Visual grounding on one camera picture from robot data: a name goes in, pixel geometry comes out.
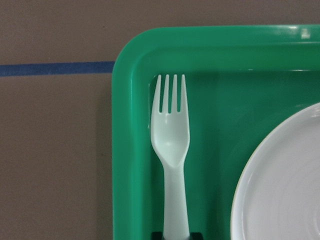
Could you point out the pale mint plastic fork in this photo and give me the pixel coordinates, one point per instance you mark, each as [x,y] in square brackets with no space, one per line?
[170,139]

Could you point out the white round plate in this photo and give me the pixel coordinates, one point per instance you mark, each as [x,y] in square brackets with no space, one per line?
[277,196]

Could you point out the green plastic tray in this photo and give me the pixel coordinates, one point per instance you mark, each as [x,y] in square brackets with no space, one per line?
[241,81]

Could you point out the brown paper table cover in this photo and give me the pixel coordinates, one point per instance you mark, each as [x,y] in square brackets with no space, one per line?
[55,101]

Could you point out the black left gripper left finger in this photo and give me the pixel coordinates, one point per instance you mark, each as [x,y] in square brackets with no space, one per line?
[157,235]

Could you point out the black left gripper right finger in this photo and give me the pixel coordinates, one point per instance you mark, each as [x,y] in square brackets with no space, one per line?
[196,236]

